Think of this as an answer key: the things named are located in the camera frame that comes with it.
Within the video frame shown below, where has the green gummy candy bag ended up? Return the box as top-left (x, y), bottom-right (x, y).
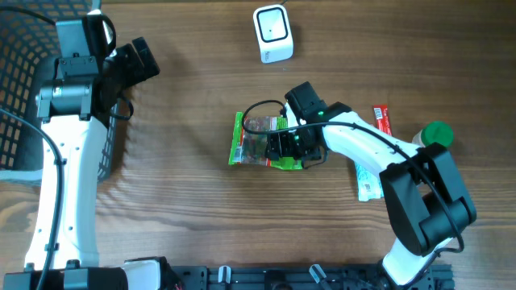
top-left (228, 111), bottom-right (302, 171)

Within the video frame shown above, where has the teal white tissue pack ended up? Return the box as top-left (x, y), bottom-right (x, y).
top-left (355, 163), bottom-right (384, 202)

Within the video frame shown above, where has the red stick sachet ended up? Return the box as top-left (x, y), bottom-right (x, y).
top-left (372, 105), bottom-right (392, 135)

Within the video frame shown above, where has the green lid jar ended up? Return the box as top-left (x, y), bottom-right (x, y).
top-left (412, 121), bottom-right (454, 147)

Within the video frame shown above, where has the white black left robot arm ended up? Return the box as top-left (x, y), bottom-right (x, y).
top-left (3, 5), bottom-right (183, 289)

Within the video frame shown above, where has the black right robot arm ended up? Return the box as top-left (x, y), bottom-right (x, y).
top-left (264, 101), bottom-right (477, 289)

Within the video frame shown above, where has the white barcode scanner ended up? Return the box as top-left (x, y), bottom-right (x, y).
top-left (253, 4), bottom-right (293, 64)

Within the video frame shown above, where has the grey plastic mesh basket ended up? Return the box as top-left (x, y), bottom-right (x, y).
top-left (1, 0), bottom-right (102, 185)

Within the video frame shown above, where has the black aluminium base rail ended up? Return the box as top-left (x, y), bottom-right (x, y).
top-left (160, 263), bottom-right (456, 290)

